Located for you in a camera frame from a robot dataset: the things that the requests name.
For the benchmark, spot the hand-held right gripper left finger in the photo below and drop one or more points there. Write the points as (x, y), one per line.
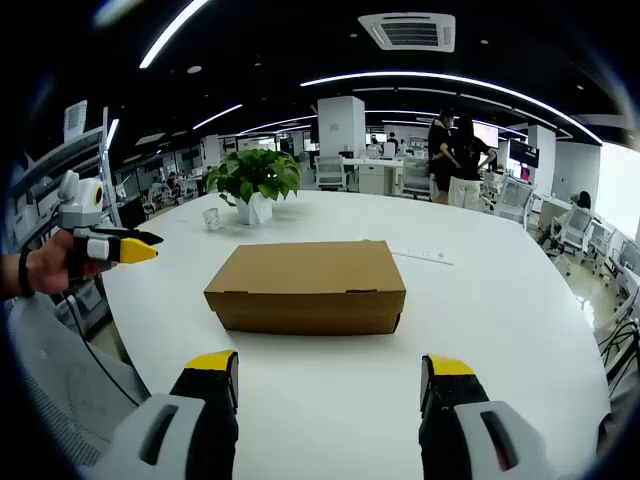
(150, 440)

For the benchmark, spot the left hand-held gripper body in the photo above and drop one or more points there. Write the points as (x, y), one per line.
(80, 205)

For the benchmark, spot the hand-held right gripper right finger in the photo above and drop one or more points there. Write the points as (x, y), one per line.
(500, 440)

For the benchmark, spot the brown cardboard shoe box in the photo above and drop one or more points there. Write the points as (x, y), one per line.
(300, 270)

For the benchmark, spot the person's left hand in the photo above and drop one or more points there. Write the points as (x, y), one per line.
(50, 265)

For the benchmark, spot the black wristband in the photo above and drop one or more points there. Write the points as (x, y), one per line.
(21, 272)

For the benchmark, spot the small clear cup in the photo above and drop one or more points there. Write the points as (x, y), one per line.
(211, 219)

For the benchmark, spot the grey mesh chair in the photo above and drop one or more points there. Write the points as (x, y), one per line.
(60, 370)

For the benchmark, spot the green potted plant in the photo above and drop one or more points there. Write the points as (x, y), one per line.
(250, 172)

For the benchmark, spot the ceiling light strip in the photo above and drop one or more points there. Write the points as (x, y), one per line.
(172, 32)
(450, 79)
(217, 117)

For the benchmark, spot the white table socket panel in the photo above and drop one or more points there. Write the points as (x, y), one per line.
(422, 254)

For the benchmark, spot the white pillar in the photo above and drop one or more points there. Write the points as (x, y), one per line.
(340, 127)

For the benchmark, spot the group of white office chairs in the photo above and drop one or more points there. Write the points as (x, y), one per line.
(515, 200)

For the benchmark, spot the white desk cabinet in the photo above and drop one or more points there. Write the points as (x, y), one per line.
(380, 175)

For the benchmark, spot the ceiling air conditioner vent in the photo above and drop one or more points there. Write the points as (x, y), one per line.
(407, 31)

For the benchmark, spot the wall screen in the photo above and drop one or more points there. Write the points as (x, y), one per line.
(524, 152)

